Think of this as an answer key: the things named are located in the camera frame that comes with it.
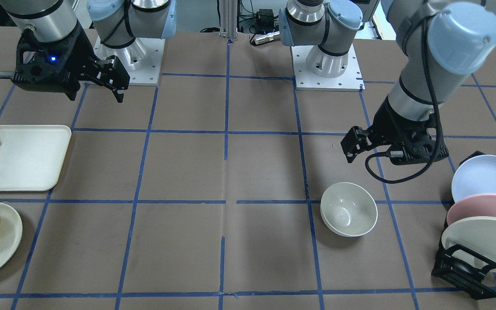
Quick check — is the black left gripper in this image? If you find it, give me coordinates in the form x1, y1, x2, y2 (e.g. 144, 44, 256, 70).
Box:
341, 98, 441, 165

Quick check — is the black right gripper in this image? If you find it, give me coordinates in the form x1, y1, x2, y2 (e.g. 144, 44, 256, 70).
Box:
11, 22, 130, 103

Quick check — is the cream ceramic bowl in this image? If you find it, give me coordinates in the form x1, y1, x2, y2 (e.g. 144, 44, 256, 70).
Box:
319, 182, 378, 237

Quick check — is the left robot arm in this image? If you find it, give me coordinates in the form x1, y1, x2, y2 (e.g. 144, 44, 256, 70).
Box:
278, 0, 496, 165

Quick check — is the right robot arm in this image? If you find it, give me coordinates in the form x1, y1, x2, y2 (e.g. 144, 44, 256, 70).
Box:
0, 0, 177, 102

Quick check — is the cream rectangular tray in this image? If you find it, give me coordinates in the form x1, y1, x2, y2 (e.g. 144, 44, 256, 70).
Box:
0, 125, 71, 192

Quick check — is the lavender plate in rack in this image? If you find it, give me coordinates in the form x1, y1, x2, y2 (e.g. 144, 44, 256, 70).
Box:
451, 155, 496, 202

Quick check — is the pink plate in rack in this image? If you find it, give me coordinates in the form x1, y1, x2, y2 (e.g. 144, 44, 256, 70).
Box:
446, 193, 496, 224

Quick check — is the cream plate in rack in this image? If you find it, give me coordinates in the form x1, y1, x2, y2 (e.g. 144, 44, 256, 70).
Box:
441, 216, 496, 272

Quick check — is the black dish rack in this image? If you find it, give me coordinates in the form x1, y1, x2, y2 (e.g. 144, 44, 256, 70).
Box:
431, 151, 496, 300

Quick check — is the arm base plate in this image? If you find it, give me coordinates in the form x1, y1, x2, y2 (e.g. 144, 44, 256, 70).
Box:
93, 34, 166, 86
291, 45, 366, 92

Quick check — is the aluminium frame post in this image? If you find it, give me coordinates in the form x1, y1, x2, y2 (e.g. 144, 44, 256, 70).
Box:
218, 0, 239, 41

